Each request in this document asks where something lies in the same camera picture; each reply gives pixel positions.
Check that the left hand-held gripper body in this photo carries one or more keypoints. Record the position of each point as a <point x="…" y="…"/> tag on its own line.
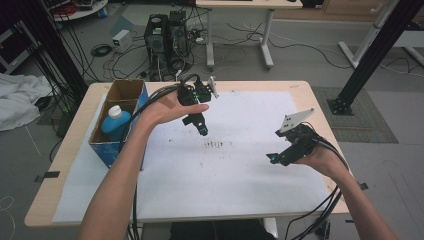
<point x="193" y="93"/>

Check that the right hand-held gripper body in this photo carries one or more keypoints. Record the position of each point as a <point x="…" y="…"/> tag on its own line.
<point x="300" y="136"/>

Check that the blue bottle with white cap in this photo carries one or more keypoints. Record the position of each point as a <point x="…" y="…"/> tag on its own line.
<point x="115" y="123"/>

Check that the blue cardboard box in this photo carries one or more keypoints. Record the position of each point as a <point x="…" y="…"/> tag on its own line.
<point x="113" y="150"/>

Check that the person's left hand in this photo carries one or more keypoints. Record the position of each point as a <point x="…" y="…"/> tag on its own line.
<point x="163" y="111"/>

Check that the person's right hand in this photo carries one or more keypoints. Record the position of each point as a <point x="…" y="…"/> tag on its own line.
<point x="321" y="161"/>

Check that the black computer tower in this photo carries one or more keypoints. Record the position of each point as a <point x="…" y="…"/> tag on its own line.
<point x="178" y="36"/>
<point x="156" y="43"/>

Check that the white paper sheet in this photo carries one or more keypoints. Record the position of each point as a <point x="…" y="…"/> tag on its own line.
<point x="226" y="186"/>

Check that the white table leg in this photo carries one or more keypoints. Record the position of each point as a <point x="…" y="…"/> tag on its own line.
<point x="271" y="226"/>

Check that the grey floor mat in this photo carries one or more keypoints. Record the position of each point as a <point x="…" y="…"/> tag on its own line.
<point x="366" y="123"/>

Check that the small black floor device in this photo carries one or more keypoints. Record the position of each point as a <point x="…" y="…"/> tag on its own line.
<point x="322" y="229"/>

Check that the black tape piece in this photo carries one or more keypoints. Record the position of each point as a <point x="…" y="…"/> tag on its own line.
<point x="363" y="186"/>
<point x="50" y="174"/>

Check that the small white device box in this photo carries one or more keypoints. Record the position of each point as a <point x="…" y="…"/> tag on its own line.
<point x="121" y="39"/>

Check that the person's dark pants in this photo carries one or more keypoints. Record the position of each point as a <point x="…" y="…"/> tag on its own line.
<point x="220" y="231"/>

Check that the white-legged wooden desk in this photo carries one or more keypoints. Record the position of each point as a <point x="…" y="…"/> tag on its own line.
<point x="240" y="4"/>

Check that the white metal stand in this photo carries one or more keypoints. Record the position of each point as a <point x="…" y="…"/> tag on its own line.
<point x="366" y="36"/>

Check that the round white table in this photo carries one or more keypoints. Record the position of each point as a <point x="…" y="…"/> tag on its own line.
<point x="83" y="11"/>

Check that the white crumpled cloth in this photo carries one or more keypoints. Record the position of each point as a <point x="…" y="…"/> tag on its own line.
<point x="18" y="100"/>

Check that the grey cabinet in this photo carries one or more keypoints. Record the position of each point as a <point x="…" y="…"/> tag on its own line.
<point x="13" y="50"/>

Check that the black aluminium post with foot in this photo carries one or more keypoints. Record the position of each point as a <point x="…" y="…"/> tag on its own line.
<point x="376" y="50"/>

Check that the black frame post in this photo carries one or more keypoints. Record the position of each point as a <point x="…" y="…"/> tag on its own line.
<point x="50" y="40"/>

